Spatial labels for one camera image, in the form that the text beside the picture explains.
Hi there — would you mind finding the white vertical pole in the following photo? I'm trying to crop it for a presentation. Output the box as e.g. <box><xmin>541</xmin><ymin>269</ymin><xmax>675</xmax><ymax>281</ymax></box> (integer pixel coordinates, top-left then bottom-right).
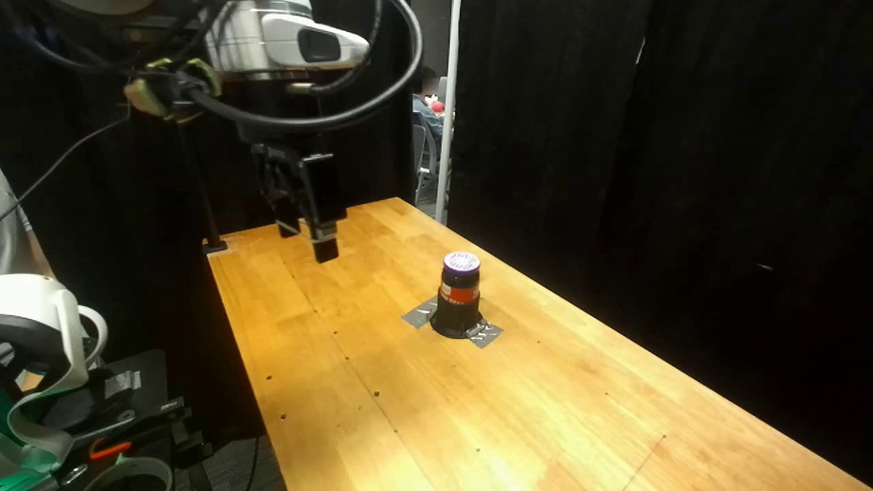
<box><xmin>431</xmin><ymin>0</ymin><xmax>464</xmax><ymax>228</ymax></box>

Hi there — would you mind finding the orange clamp handle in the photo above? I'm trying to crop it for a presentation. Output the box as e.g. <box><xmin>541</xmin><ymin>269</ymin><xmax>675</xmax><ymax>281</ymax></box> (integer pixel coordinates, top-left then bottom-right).
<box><xmin>88</xmin><ymin>439</ymin><xmax>138</xmax><ymax>464</ymax></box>

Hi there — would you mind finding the black curtain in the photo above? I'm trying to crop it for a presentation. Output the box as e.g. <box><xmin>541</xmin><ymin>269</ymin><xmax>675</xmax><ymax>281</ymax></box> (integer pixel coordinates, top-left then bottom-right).
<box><xmin>451</xmin><ymin>0</ymin><xmax>873</xmax><ymax>476</ymax></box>

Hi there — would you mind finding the dark upside-down cup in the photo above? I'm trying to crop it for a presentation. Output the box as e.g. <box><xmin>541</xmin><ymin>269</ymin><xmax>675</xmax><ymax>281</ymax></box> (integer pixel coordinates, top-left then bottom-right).
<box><xmin>429</xmin><ymin>251</ymin><xmax>485</xmax><ymax>341</ymax></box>

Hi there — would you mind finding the thin black cable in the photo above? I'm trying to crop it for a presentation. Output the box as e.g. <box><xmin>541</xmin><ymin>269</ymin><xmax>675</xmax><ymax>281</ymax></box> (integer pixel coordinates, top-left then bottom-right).
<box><xmin>0</xmin><ymin>113</ymin><xmax>131</xmax><ymax>225</ymax></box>

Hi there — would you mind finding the purple rubber band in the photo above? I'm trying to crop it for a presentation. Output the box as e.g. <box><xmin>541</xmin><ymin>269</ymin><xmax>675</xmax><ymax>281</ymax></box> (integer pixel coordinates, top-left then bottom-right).
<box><xmin>439</xmin><ymin>251</ymin><xmax>483</xmax><ymax>281</ymax></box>

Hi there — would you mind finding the grey tape strip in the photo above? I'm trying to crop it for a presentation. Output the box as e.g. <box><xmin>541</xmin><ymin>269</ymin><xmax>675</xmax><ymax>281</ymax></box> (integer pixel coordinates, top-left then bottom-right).
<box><xmin>464</xmin><ymin>318</ymin><xmax>506</xmax><ymax>353</ymax></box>
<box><xmin>401</xmin><ymin>299</ymin><xmax>443</xmax><ymax>330</ymax></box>

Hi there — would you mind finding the olive wrist camera mount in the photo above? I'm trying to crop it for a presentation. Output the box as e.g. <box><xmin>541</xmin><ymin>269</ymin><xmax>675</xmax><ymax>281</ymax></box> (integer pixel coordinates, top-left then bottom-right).
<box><xmin>123</xmin><ymin>56</ymin><xmax>225</xmax><ymax>123</ymax></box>

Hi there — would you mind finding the orange rubber band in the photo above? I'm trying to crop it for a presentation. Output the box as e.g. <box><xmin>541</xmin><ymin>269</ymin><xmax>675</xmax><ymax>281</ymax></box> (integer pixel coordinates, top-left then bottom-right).
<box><xmin>438</xmin><ymin>285</ymin><xmax>483</xmax><ymax>308</ymax></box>

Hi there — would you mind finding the seated person in background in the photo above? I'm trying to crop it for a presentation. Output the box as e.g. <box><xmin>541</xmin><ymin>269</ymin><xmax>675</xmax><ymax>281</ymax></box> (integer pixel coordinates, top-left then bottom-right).
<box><xmin>410</xmin><ymin>67</ymin><xmax>451</xmax><ymax>132</ymax></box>

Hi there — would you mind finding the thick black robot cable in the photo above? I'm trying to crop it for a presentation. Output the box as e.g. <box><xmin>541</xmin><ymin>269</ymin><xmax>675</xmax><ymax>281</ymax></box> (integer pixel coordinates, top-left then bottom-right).
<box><xmin>179</xmin><ymin>0</ymin><xmax>429</xmax><ymax>132</ymax></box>

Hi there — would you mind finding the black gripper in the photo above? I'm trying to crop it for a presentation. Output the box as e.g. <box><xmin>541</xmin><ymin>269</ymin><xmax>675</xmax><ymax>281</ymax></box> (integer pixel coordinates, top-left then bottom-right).
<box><xmin>239</xmin><ymin>82</ymin><xmax>350</xmax><ymax>269</ymax></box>

